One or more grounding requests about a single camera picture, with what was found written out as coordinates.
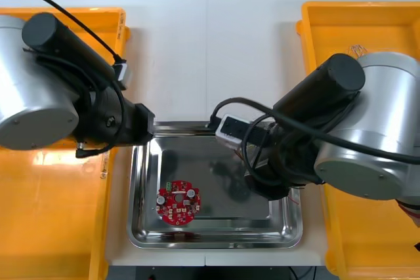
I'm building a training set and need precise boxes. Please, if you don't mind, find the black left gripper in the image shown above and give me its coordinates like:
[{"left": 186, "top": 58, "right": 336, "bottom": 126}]
[{"left": 126, "top": 102, "right": 156, "bottom": 146}]

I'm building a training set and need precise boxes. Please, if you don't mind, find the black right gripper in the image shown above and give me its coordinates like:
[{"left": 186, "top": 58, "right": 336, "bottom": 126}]
[{"left": 245, "top": 153, "right": 292, "bottom": 201}]

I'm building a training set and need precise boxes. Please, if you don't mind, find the steel tray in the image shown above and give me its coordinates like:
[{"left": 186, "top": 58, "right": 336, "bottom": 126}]
[{"left": 127, "top": 121, "right": 303, "bottom": 250}]

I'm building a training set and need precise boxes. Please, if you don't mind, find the round red circuit board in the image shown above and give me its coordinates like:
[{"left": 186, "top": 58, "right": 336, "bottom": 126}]
[{"left": 156, "top": 180, "right": 203, "bottom": 227}]

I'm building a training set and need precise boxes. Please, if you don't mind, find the yellow-orange plastic bin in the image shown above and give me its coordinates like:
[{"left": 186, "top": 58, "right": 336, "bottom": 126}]
[
  {"left": 320, "top": 183, "right": 420, "bottom": 280},
  {"left": 0, "top": 7, "right": 131, "bottom": 97},
  {"left": 295, "top": 0, "right": 420, "bottom": 77},
  {"left": 0, "top": 140, "right": 119, "bottom": 280}
]

